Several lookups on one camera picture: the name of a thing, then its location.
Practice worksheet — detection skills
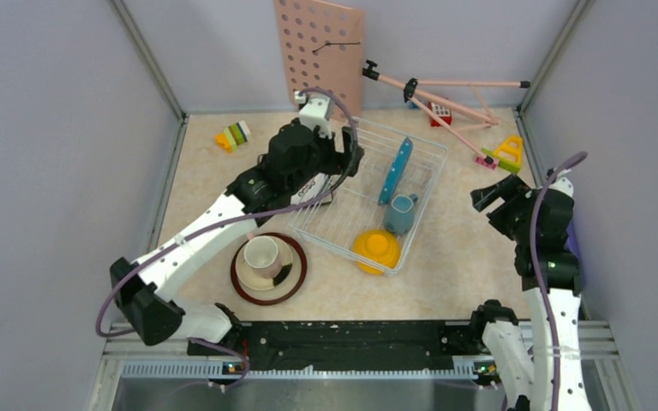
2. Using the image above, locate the dark red round plate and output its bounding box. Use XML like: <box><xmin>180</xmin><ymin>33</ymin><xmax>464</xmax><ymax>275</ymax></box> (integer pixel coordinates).
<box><xmin>230</xmin><ymin>232</ymin><xmax>308</xmax><ymax>307</ymax></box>

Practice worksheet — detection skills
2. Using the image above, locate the yellow ribbed bowl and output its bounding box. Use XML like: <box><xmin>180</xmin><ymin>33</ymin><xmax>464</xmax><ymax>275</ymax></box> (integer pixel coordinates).
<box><xmin>352</xmin><ymin>229</ymin><xmax>401</xmax><ymax>269</ymax></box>

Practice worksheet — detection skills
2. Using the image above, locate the purple flashlight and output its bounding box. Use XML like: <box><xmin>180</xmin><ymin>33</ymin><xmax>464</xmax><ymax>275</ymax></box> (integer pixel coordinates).
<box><xmin>566</xmin><ymin>221</ymin><xmax>584</xmax><ymax>281</ymax></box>

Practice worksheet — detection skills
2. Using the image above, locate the square black-rimmed plate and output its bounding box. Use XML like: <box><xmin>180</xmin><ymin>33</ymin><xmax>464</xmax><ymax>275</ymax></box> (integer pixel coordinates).
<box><xmin>315</xmin><ymin>180</ymin><xmax>338</xmax><ymax>206</ymax></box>

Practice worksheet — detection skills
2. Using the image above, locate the yellow toy frame block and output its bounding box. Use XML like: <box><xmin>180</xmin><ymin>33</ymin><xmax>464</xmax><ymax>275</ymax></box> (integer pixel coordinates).
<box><xmin>493</xmin><ymin>134</ymin><xmax>523</xmax><ymax>164</ymax></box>

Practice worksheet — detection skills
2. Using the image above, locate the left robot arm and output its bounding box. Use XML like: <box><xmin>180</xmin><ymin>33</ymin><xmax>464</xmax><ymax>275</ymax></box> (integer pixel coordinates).
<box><xmin>106</xmin><ymin>118</ymin><xmax>364</xmax><ymax>354</ymax></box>

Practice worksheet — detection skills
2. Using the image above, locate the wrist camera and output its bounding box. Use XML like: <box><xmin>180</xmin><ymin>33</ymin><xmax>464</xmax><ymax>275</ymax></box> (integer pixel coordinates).
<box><xmin>549</xmin><ymin>169</ymin><xmax>574</xmax><ymax>198</ymax></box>
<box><xmin>294</xmin><ymin>91</ymin><xmax>335</xmax><ymax>139</ymax></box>

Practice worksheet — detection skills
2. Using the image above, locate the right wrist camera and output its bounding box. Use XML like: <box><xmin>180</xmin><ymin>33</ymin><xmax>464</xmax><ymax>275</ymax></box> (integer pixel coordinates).
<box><xmin>549</xmin><ymin>169</ymin><xmax>574</xmax><ymax>198</ymax></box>

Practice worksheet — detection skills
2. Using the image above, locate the white wire dish rack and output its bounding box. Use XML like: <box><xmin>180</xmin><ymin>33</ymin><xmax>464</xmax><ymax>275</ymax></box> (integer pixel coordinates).
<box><xmin>290</xmin><ymin>117</ymin><xmax>448</xmax><ymax>277</ymax></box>

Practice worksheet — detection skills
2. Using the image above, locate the round printed white plate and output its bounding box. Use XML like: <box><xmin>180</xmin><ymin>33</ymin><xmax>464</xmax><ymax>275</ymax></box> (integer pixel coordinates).
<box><xmin>290</xmin><ymin>174</ymin><xmax>338</xmax><ymax>206</ymax></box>

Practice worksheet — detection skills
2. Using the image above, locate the red white toy block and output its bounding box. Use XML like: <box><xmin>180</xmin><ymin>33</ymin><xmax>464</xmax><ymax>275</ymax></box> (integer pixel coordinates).
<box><xmin>427</xmin><ymin>102</ymin><xmax>452</xmax><ymax>128</ymax></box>

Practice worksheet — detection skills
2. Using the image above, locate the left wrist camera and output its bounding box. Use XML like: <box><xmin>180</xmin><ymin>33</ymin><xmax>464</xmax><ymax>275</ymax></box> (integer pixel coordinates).
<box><xmin>294</xmin><ymin>91</ymin><xmax>335</xmax><ymax>139</ymax></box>

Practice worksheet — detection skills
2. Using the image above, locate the pink toy brick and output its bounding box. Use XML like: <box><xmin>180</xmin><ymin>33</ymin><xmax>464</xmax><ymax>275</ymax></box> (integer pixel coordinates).
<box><xmin>475</xmin><ymin>156</ymin><xmax>499</xmax><ymax>170</ymax></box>

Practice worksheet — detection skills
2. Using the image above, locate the yellow green toy block stack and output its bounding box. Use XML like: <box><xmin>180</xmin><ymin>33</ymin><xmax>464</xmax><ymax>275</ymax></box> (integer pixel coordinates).
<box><xmin>214</xmin><ymin>120</ymin><xmax>251</xmax><ymax>153</ymax></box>

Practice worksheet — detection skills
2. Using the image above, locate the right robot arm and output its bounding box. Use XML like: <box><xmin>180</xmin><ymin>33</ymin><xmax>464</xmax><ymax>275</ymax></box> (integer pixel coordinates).
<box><xmin>468</xmin><ymin>175</ymin><xmax>592</xmax><ymax>410</ymax></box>

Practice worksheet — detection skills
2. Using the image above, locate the pink pegboard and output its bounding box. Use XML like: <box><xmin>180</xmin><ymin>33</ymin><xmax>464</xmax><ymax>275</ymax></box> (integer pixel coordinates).
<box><xmin>273</xmin><ymin>0</ymin><xmax>366</xmax><ymax>116</ymax></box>

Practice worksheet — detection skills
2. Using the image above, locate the blue floral mug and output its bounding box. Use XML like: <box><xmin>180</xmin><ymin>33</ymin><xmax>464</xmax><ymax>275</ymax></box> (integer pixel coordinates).
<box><xmin>382</xmin><ymin>194</ymin><xmax>419</xmax><ymax>235</ymax></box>

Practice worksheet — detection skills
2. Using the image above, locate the green toy brick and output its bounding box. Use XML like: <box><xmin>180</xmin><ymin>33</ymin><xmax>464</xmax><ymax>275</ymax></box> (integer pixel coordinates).
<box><xmin>482</xmin><ymin>147</ymin><xmax>523</xmax><ymax>174</ymax></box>

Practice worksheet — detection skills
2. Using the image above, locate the blue polka dot plate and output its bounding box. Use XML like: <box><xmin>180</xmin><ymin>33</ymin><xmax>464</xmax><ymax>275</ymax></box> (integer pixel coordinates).
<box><xmin>377</xmin><ymin>137</ymin><xmax>414</xmax><ymax>206</ymax></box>

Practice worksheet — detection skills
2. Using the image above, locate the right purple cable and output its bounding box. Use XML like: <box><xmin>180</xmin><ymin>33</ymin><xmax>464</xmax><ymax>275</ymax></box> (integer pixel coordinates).
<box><xmin>499</xmin><ymin>151</ymin><xmax>589</xmax><ymax>411</ymax></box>

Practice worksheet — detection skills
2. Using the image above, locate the pink white mug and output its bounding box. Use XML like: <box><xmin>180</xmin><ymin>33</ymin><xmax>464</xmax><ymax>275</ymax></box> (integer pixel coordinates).
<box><xmin>243</xmin><ymin>235</ymin><xmax>282</xmax><ymax>279</ymax></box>

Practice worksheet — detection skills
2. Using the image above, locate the pink tripod stand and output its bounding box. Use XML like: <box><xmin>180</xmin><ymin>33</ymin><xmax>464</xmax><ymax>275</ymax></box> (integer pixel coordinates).
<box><xmin>362</xmin><ymin>60</ymin><xmax>532</xmax><ymax>157</ymax></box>

